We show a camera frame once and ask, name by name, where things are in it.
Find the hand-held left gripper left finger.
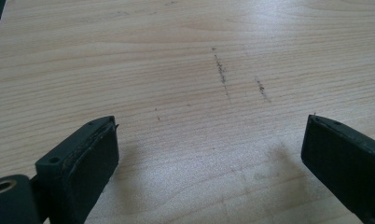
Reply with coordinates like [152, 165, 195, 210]
[35, 115, 120, 224]

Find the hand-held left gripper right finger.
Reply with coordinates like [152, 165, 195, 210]
[300, 114, 375, 224]

